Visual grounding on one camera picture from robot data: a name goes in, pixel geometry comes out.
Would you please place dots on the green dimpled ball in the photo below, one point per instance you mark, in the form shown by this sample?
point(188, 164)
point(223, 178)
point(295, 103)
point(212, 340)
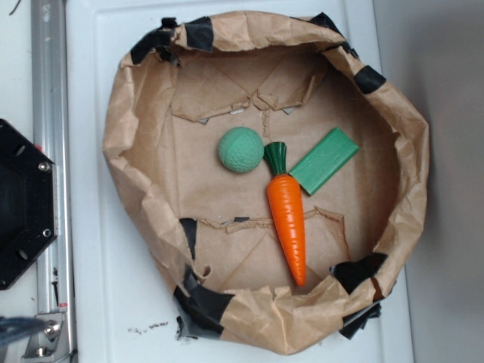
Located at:
point(241, 150)

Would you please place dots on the orange plastic toy carrot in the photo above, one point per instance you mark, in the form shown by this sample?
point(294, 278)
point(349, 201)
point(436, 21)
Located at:
point(286, 205)

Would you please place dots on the brown paper bag tray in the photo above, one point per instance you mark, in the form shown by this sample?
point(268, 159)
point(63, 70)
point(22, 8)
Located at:
point(210, 230)

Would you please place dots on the green rectangular block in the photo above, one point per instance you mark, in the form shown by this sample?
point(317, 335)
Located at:
point(326, 158)

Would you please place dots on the white plastic tray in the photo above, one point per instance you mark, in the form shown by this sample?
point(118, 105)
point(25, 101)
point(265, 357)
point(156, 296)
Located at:
point(124, 310)

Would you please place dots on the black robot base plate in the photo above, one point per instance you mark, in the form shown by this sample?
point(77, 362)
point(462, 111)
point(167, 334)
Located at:
point(27, 204)

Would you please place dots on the aluminium extrusion rail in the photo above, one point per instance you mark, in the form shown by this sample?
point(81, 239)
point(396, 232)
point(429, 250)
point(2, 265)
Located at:
point(55, 277)

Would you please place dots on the metal corner bracket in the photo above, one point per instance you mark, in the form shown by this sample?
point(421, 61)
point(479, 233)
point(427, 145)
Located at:
point(51, 343)

